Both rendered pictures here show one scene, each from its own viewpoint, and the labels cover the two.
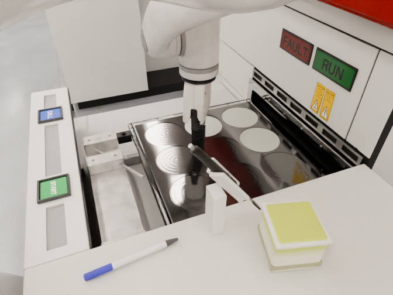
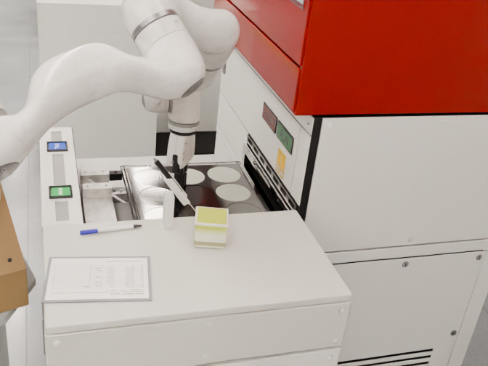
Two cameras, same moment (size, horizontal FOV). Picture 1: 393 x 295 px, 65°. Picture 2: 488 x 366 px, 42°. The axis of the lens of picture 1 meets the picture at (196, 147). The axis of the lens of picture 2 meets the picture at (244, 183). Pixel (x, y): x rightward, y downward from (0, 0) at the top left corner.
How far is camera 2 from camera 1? 105 cm
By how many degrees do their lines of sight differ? 11
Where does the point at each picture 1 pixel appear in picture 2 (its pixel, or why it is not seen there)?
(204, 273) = (153, 242)
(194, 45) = (179, 106)
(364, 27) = not seen: hidden behind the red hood
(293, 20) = (269, 96)
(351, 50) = (291, 124)
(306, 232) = (215, 220)
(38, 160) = (49, 175)
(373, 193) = (288, 225)
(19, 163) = not seen: outside the picture
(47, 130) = (54, 157)
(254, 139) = (228, 191)
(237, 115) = (222, 172)
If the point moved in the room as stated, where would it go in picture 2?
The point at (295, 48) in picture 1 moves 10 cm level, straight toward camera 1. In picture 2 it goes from (269, 119) to (255, 131)
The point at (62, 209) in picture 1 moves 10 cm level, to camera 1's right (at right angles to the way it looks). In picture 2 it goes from (65, 204) to (106, 209)
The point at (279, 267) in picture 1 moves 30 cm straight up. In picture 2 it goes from (198, 242) to (208, 118)
